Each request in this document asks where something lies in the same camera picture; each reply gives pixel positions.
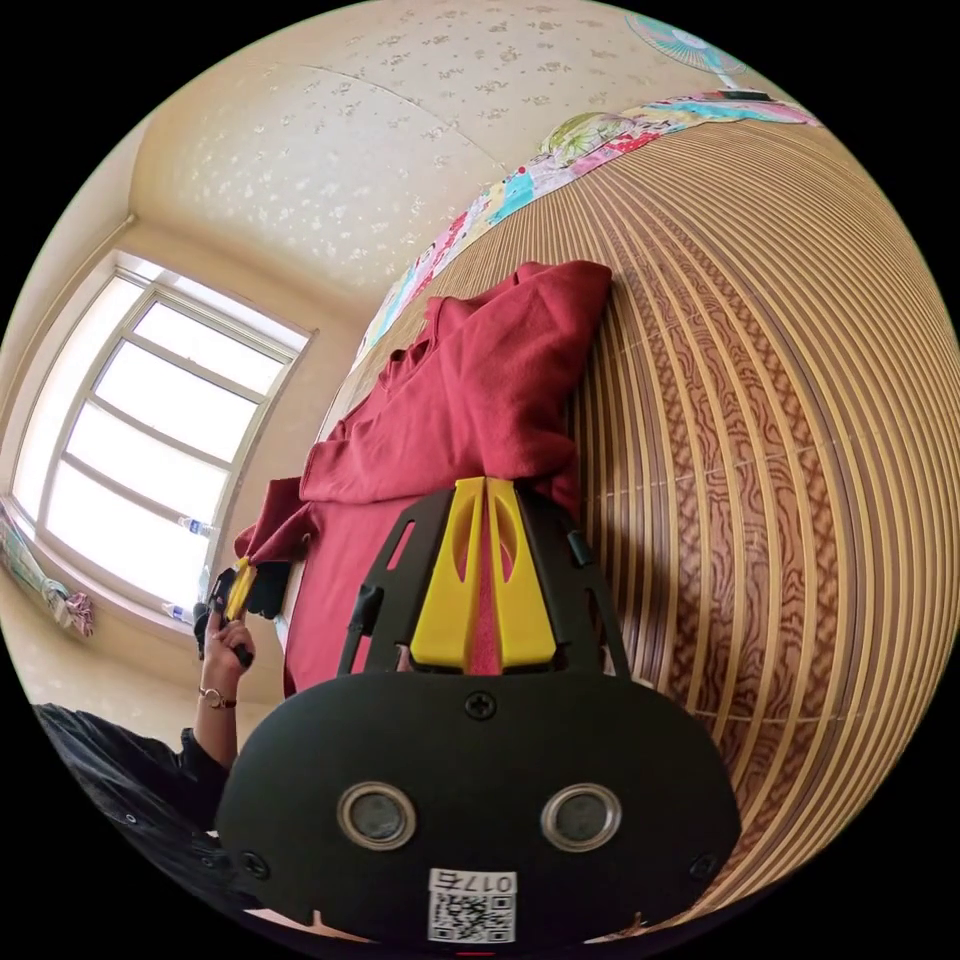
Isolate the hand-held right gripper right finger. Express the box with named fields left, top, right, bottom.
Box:
left=485, top=476, right=558, bottom=670

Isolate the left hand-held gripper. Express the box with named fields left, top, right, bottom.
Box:
left=192, top=559, right=295, bottom=669

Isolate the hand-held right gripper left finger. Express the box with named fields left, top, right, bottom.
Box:
left=410, top=479, right=487, bottom=670

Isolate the red long sleeve sweater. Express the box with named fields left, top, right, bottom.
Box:
left=234, top=260, right=615, bottom=699

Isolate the person's left forearm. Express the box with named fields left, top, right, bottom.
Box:
left=191, top=686, right=240, bottom=759

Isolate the person's left hand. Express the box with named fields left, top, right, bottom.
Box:
left=200, top=608, right=258, bottom=700

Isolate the patterned curtain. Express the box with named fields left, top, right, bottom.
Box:
left=0, top=500, right=97, bottom=640

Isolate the person's body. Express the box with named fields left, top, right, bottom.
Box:
left=32, top=703, right=260, bottom=913

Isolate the bed with woven mat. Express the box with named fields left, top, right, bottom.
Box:
left=318, top=88, right=955, bottom=905

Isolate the floral pillow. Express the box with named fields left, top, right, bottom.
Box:
left=538, top=111, right=628, bottom=165

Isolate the standing fan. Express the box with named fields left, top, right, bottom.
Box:
left=624, top=10, right=775, bottom=103

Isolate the window with white frame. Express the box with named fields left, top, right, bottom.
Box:
left=5, top=249, right=321, bottom=639

